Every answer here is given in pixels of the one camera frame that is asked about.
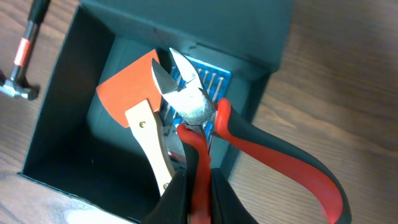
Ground orange scraper wooden handle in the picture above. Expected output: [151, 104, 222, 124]
[96, 49, 175, 195]

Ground blue precision screwdriver set case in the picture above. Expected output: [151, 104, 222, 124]
[160, 54, 233, 170]

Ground red black cutting pliers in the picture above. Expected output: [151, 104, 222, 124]
[152, 49, 352, 223]

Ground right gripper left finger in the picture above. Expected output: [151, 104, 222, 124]
[142, 169, 187, 224]

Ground small claw hammer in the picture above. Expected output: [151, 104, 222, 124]
[1, 0, 50, 101]

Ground dark green open box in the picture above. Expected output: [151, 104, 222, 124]
[20, 0, 293, 222]

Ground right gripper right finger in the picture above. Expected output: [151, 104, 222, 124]
[210, 168, 258, 224]

